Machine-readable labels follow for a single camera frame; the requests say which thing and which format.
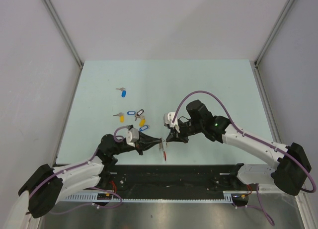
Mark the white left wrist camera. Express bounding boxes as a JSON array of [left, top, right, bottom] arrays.
[[126, 128, 140, 147]]

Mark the red-handled metal key organizer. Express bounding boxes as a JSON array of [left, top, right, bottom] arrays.
[[159, 140, 167, 161]]

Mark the black key tag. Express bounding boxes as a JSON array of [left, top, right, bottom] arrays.
[[136, 109, 144, 117]]

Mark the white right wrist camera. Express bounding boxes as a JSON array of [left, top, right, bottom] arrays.
[[163, 112, 180, 132]]

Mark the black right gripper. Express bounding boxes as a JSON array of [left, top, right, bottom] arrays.
[[166, 120, 204, 144]]

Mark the white slotted cable duct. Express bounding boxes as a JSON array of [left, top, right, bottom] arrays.
[[64, 192, 236, 205]]

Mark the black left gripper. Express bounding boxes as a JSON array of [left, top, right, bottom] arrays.
[[110, 130, 161, 155]]

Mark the aluminium frame post right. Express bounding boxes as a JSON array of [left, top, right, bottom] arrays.
[[254, 0, 297, 68]]

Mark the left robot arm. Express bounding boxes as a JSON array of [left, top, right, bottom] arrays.
[[18, 132, 162, 219]]

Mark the aluminium frame post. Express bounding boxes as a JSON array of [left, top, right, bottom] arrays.
[[254, 0, 297, 68], [41, 0, 83, 69]]

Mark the blue tag key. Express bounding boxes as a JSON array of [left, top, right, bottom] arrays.
[[116, 87, 127, 98], [139, 125, 150, 132]]

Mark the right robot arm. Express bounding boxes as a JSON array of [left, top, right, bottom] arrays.
[[163, 100, 312, 196]]

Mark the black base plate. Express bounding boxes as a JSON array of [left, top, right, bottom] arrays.
[[51, 161, 259, 200]]

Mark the aluminium frame post left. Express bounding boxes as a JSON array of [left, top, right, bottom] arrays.
[[41, 0, 83, 69]]

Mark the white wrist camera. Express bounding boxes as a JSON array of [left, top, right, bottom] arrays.
[[126, 128, 140, 147], [163, 112, 180, 132]]

